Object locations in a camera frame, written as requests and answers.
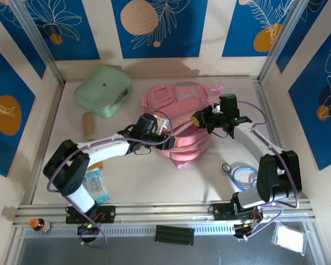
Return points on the pink backpack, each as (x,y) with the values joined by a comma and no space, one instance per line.
(187,154)

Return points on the tan pencil case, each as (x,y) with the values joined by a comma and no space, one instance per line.
(90,127)

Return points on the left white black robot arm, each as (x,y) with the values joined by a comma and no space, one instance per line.
(107,147)

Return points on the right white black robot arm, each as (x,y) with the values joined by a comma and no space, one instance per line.
(251,138)

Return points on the blue tissue pack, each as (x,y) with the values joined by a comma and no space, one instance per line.
(95,179)

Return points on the mint green zip case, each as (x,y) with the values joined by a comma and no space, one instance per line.
(102,88)

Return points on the blue stethoscope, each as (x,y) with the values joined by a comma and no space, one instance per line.
(226,167)

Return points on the black slotted plate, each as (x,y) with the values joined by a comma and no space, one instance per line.
(173,234)

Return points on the clear plastic bag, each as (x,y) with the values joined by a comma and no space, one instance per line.
(288,238)

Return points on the orange capped small bottle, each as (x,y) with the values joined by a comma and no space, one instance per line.
(40,225)

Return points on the aluminium mounting rail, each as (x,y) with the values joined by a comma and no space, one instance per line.
(160,214)

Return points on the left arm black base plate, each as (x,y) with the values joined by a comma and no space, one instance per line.
(107,214)

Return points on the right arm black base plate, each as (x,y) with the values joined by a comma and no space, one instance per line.
(220,212)

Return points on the aluminium frame post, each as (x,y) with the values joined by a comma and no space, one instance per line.
(281,41)
(41,47)

